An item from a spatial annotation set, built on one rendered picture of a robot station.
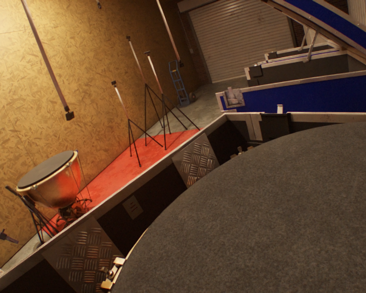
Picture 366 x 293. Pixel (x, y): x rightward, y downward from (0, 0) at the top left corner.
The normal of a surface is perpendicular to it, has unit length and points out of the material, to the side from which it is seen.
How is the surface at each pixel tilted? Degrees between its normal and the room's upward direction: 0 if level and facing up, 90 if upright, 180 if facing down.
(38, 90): 90
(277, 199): 0
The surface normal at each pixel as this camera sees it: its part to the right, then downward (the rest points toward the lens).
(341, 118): -0.67, 0.49
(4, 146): 0.87, -0.11
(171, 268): -0.33, -0.87
